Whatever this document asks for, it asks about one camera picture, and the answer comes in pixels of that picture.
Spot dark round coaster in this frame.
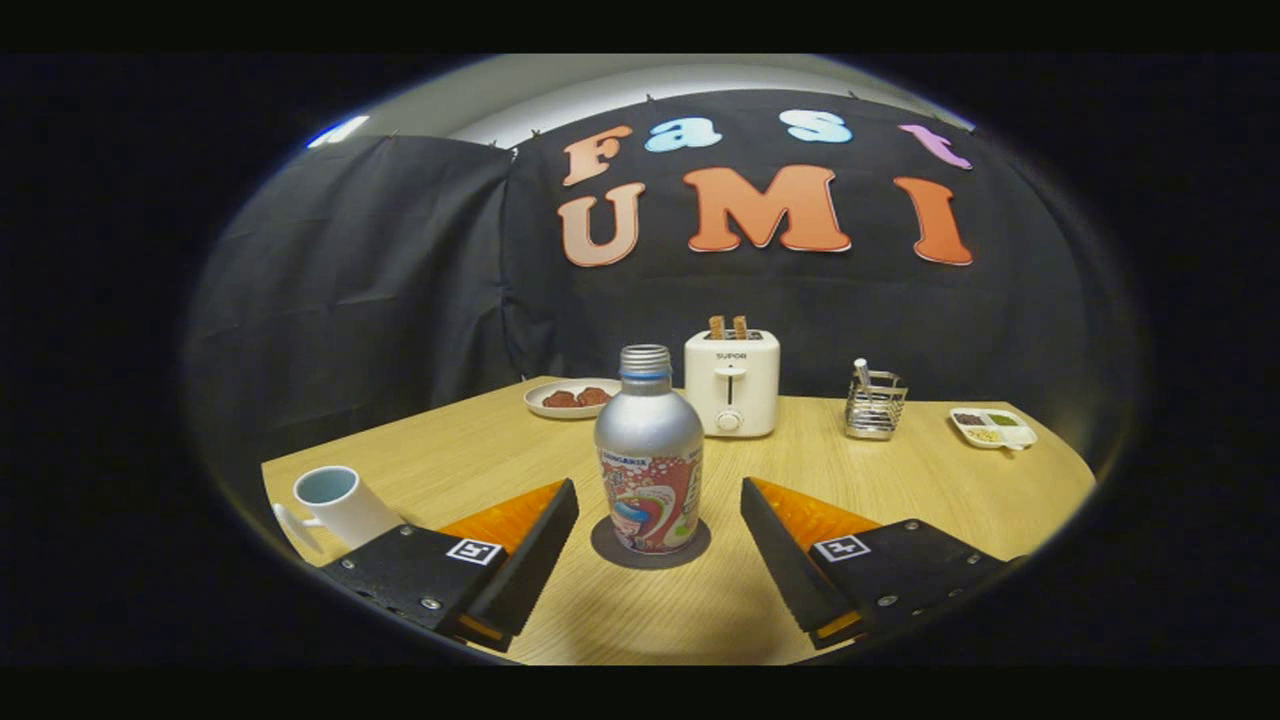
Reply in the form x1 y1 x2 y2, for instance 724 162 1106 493
590 515 712 571

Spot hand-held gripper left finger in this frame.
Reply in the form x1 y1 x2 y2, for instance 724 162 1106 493
320 478 581 654

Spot wire utensil holder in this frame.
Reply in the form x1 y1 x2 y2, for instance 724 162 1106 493
845 368 909 441

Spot white oval plate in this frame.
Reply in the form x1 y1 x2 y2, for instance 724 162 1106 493
524 378 623 419

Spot white toaster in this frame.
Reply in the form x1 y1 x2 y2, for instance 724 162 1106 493
684 329 781 439

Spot silver juice bottle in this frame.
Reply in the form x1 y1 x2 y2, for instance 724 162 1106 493
594 344 704 555

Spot white divided dish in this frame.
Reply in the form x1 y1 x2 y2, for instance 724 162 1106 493
948 407 1039 451

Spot ceiling light panel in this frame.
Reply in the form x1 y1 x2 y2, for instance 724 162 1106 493
308 115 370 149

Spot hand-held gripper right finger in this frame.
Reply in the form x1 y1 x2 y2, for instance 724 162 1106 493
740 477 1011 651

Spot wooden table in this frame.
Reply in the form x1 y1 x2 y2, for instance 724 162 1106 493
262 376 1098 666

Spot white cup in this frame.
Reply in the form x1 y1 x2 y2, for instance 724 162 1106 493
272 465 403 557

